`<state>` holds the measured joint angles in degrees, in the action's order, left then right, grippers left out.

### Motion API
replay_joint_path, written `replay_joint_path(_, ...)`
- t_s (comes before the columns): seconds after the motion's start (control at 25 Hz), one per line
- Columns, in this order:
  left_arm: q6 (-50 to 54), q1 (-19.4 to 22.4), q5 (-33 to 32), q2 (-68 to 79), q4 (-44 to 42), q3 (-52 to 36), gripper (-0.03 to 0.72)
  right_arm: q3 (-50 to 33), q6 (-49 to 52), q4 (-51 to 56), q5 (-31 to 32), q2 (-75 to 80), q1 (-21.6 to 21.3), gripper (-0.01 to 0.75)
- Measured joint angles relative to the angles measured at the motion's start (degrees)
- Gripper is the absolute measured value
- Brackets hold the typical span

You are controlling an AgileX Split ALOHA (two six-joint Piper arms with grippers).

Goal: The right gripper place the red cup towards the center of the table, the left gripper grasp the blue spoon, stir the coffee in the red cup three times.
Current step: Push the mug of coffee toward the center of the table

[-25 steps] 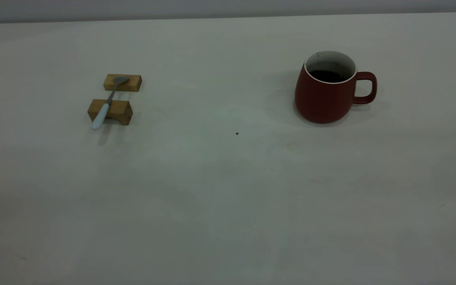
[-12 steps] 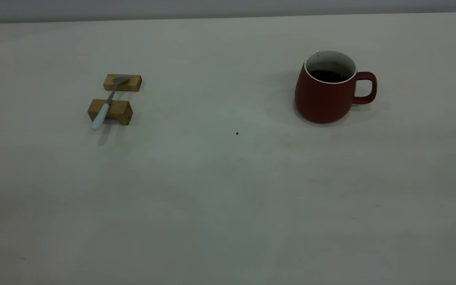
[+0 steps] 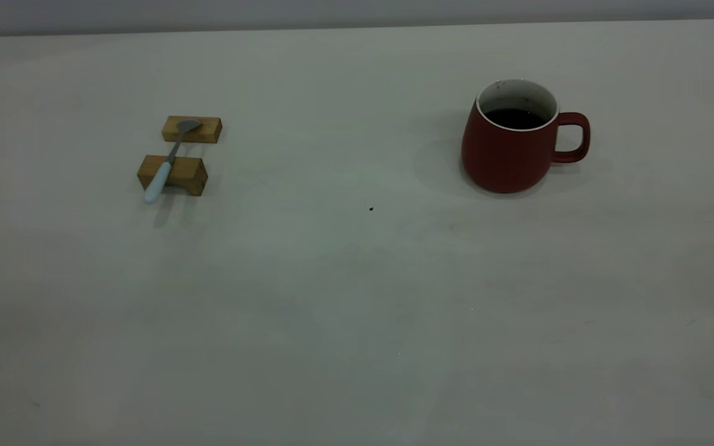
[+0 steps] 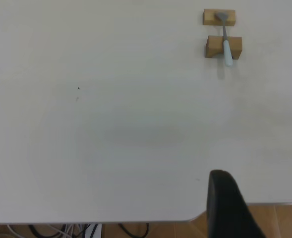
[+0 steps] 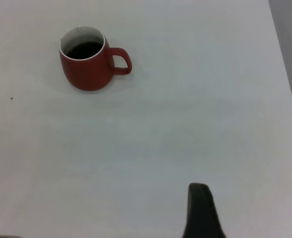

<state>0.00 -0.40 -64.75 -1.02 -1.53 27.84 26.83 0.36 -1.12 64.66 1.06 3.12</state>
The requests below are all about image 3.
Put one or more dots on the red ceramic mug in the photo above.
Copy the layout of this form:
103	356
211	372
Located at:
506	155

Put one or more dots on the arched wooden block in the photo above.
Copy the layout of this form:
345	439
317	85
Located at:
189	173

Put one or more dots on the flat wooden block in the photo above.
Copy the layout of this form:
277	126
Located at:
208	131

